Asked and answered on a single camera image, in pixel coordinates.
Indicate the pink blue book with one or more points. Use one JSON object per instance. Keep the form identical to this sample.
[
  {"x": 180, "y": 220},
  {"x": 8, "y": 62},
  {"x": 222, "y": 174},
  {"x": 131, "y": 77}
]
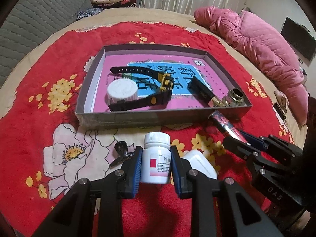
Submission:
[{"x": 182, "y": 69}]

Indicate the black gold lipstick tube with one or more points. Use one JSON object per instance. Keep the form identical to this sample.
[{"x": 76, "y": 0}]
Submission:
[{"x": 204, "y": 93}]

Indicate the grey quilted sofa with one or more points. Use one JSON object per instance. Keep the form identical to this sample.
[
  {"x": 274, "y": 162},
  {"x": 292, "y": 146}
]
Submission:
[{"x": 30, "y": 23}]

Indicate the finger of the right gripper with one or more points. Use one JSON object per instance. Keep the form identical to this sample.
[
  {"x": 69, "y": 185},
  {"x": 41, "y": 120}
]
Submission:
[{"x": 254, "y": 141}]

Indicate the black yellow wrist watch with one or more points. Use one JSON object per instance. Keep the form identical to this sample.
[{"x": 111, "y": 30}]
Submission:
[{"x": 155, "y": 87}]

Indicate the metal pipe fitting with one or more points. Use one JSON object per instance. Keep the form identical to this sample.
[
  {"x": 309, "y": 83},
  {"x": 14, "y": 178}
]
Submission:
[{"x": 233, "y": 98}]

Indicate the white round jar lid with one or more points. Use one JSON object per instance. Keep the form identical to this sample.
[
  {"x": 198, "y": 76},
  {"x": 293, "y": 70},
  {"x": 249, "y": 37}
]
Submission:
[{"x": 122, "y": 89}]

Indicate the grey cardboard box tray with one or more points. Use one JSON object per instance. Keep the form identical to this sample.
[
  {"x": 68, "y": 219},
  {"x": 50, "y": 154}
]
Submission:
[{"x": 148, "y": 116}]

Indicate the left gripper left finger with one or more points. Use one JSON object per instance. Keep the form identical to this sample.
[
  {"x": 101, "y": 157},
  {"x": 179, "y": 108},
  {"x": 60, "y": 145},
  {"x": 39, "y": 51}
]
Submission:
[{"x": 128, "y": 184}]

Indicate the white medicine bottle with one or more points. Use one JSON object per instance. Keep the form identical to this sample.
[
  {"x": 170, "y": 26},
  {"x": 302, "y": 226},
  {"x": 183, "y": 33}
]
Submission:
[{"x": 156, "y": 159}]

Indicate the black television screen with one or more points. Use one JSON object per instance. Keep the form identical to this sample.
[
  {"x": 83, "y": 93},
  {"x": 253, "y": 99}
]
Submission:
[{"x": 299, "y": 38}]

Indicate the black hair clip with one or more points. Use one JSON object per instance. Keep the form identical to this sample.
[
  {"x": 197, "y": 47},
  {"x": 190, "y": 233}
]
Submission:
[{"x": 123, "y": 154}]

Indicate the pink quilted jacket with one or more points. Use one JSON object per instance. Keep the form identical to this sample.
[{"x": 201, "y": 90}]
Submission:
[{"x": 264, "y": 47}]

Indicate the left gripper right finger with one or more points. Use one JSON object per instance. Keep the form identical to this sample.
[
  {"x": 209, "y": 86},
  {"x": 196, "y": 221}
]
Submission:
[{"x": 184, "y": 183}]

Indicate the white rounded plastic case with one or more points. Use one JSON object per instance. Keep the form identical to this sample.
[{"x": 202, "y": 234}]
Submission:
[{"x": 199, "y": 162}]

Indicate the beige bed cover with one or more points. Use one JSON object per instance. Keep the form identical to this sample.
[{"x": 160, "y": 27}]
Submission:
[{"x": 149, "y": 16}]

